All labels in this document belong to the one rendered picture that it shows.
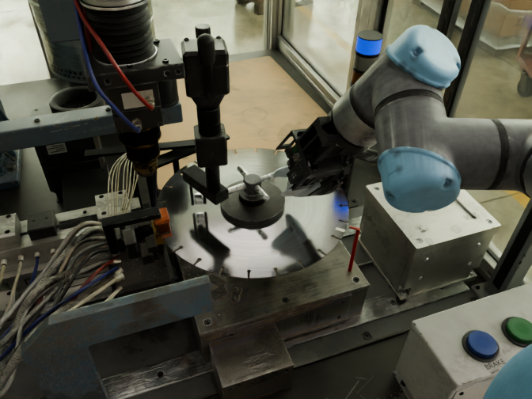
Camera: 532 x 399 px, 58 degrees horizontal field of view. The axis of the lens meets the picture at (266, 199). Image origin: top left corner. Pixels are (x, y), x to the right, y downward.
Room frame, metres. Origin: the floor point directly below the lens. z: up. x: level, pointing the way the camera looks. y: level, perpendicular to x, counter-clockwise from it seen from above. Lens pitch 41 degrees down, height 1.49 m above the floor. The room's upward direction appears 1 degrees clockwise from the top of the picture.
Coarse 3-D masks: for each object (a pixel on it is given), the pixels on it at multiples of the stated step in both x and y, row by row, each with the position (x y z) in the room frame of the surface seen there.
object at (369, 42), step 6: (366, 30) 0.86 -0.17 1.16; (360, 36) 0.83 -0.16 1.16; (366, 36) 0.83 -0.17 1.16; (372, 36) 0.83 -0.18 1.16; (378, 36) 0.83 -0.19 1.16; (360, 42) 0.83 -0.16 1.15; (366, 42) 0.82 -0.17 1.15; (372, 42) 0.82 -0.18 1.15; (378, 42) 0.82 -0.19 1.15; (360, 48) 0.83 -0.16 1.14; (366, 48) 0.82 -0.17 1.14; (372, 48) 0.82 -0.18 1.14; (378, 48) 0.82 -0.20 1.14; (360, 54) 0.82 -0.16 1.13; (366, 54) 0.82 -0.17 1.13; (372, 54) 0.82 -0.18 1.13; (378, 54) 0.83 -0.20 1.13
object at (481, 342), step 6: (468, 336) 0.39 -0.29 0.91; (474, 336) 0.39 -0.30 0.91; (480, 336) 0.39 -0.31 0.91; (486, 336) 0.39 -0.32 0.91; (468, 342) 0.38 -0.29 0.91; (474, 342) 0.38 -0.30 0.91; (480, 342) 0.38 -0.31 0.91; (486, 342) 0.38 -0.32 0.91; (492, 342) 0.38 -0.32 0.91; (474, 348) 0.37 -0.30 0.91; (480, 348) 0.37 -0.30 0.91; (486, 348) 0.37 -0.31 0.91; (492, 348) 0.37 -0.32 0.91; (480, 354) 0.36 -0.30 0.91; (486, 354) 0.36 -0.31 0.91; (492, 354) 0.36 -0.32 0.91
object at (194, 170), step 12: (192, 168) 0.61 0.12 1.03; (216, 168) 0.55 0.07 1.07; (192, 180) 0.58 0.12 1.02; (204, 180) 0.57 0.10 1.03; (216, 180) 0.55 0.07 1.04; (192, 192) 0.58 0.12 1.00; (204, 192) 0.56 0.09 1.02; (216, 192) 0.55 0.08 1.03; (192, 204) 0.58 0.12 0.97; (216, 204) 0.54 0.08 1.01
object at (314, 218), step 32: (256, 160) 0.74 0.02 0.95; (160, 192) 0.63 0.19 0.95; (160, 224) 0.55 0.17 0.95; (192, 224) 0.56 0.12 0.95; (224, 224) 0.56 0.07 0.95; (288, 224) 0.56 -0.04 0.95; (320, 224) 0.56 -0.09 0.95; (192, 256) 0.49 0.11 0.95; (224, 256) 0.49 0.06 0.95; (256, 256) 0.49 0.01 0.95; (288, 256) 0.49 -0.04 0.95; (320, 256) 0.49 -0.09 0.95
